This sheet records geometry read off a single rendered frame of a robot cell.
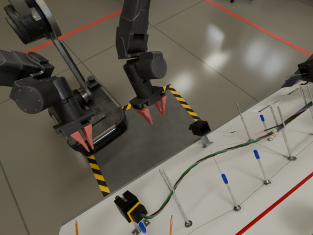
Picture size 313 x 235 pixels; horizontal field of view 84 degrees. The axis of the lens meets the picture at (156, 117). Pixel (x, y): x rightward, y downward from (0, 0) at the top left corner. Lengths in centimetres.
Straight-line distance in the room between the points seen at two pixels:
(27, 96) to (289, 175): 57
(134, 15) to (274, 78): 226
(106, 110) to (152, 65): 125
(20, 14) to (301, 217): 106
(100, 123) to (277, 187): 138
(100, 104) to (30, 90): 133
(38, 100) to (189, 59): 217
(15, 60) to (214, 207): 54
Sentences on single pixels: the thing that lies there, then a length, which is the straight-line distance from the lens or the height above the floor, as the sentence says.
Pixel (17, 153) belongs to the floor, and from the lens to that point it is 212.
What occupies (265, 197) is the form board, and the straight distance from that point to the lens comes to 45.
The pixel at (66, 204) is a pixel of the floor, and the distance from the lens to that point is 175.
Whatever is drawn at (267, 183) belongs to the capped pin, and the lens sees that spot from 48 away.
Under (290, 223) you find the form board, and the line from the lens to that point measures 41.
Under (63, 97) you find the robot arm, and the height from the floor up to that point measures 125.
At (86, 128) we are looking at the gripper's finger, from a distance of 48.
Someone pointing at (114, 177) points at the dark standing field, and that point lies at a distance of 165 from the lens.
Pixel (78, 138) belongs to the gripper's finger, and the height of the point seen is 118.
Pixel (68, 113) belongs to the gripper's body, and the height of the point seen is 122.
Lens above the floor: 159
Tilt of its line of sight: 60 degrees down
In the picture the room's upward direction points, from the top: straight up
